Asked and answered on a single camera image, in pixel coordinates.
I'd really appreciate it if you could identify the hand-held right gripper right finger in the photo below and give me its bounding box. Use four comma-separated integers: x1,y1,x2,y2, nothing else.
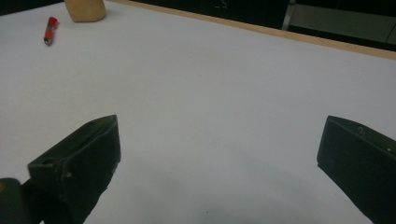
316,115,396,224

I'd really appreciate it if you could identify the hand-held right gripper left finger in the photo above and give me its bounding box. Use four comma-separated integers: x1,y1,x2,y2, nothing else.
27,114,121,224

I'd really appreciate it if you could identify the red marker pen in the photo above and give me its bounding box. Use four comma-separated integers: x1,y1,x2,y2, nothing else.
43,16,60,48

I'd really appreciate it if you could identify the tan wooden block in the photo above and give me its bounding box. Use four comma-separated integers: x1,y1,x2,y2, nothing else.
64,0,106,23

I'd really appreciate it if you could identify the metal stand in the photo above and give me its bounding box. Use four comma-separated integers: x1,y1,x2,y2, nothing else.
281,0,297,31

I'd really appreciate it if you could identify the black cable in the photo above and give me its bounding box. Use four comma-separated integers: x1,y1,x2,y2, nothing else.
386,21,396,45

